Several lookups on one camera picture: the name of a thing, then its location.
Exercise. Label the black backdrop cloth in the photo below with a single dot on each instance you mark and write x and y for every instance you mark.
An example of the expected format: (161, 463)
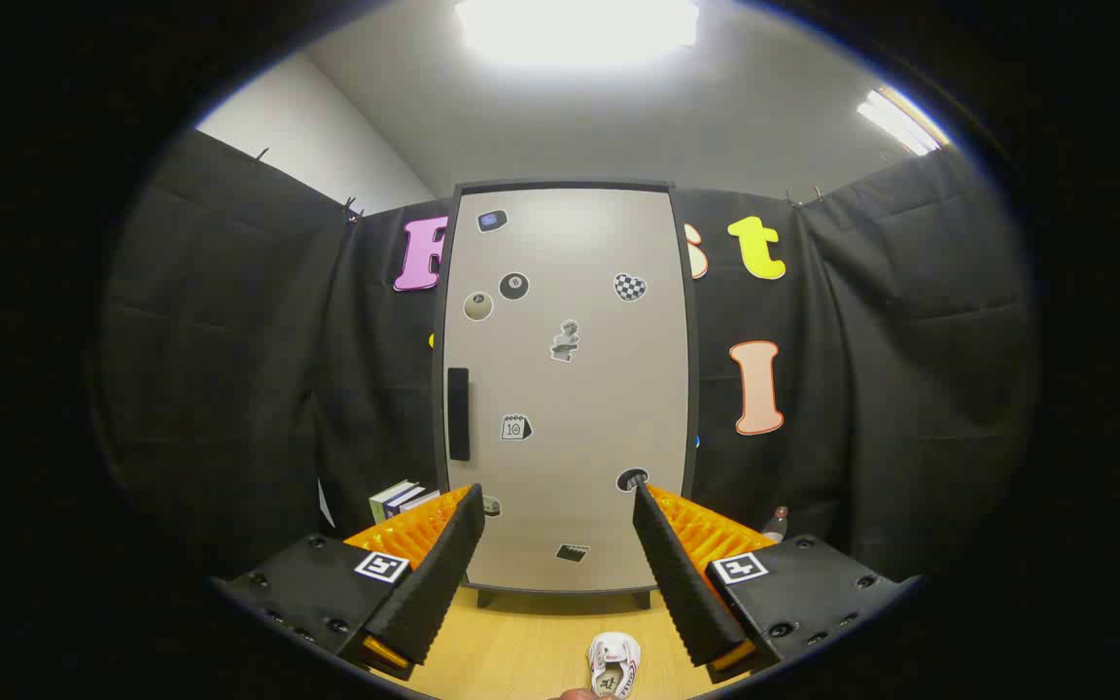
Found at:
(229, 340)

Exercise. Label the dark blue book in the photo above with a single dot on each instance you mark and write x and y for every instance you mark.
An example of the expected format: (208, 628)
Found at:
(404, 499)

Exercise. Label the white shoe with red logo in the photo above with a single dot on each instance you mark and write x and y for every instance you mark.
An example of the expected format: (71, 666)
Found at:
(613, 653)

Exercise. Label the white and green book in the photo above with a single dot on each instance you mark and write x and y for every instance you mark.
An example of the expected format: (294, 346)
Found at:
(387, 498)

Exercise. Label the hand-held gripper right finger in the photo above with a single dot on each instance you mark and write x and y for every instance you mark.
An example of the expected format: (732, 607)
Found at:
(682, 583)

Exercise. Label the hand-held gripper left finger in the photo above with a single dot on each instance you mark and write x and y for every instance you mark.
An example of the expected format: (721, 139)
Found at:
(443, 574)

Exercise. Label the square ceiling light panel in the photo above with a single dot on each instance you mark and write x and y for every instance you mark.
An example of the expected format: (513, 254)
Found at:
(575, 24)

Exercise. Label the small bottle with red label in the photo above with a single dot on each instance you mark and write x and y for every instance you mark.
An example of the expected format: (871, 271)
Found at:
(776, 530)

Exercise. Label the long ceiling light strip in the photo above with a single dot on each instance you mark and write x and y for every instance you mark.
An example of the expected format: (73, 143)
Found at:
(900, 122)

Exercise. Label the dark grey shoe cabinet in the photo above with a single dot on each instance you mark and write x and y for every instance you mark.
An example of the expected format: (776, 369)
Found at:
(565, 184)

